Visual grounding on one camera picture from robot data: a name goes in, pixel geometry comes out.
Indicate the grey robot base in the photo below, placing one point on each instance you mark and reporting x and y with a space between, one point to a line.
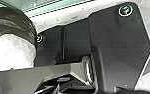
117 50

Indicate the small round green button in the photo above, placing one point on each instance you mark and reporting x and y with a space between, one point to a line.
40 38

